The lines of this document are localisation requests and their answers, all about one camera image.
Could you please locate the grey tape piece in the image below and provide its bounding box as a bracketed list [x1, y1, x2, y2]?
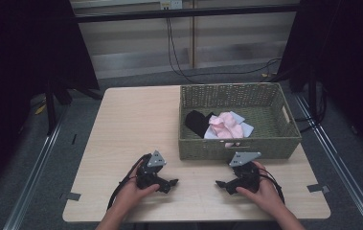
[58, 192, 82, 202]
[306, 183, 330, 195]

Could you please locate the vertical wooden strip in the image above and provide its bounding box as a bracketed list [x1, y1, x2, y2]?
[190, 0, 198, 70]

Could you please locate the yellow scrap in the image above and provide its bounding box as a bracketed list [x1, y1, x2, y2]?
[34, 103, 48, 116]

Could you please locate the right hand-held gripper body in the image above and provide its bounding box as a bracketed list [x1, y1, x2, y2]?
[228, 151, 262, 194]

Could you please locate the metal floor rail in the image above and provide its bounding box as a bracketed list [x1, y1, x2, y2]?
[293, 92, 363, 230]
[2, 104, 70, 230]

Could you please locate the dark curtain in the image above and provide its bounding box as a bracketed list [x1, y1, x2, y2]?
[276, 0, 363, 162]
[0, 0, 101, 203]

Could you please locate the black metal stand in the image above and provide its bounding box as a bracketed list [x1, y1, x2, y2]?
[293, 68, 328, 134]
[44, 80, 104, 136]

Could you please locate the person's left hand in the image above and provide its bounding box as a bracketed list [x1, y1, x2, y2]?
[114, 159, 161, 213]

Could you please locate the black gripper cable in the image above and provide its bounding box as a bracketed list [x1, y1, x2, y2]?
[106, 153, 152, 211]
[258, 167, 286, 205]

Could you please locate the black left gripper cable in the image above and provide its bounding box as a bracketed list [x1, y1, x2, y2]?
[106, 153, 152, 211]

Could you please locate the black sock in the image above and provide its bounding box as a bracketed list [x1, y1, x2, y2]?
[184, 109, 217, 139]

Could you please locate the person's right hand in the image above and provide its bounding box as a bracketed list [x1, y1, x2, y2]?
[235, 160, 287, 219]

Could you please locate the white wall socket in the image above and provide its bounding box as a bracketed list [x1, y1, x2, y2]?
[159, 0, 184, 11]

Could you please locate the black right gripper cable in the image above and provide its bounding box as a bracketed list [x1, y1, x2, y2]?
[258, 167, 286, 205]

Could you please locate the black wall cable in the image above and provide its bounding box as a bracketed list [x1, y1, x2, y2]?
[165, 17, 283, 84]

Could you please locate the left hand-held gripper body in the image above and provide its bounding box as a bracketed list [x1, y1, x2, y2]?
[135, 149, 171, 194]

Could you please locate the pink cloth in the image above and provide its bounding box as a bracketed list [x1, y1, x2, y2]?
[203, 110, 256, 140]
[208, 111, 245, 149]

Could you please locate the green woven basket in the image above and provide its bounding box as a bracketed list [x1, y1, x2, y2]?
[177, 81, 303, 161]

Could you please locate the black horizontal bar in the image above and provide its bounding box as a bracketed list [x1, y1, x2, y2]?
[73, 4, 302, 24]

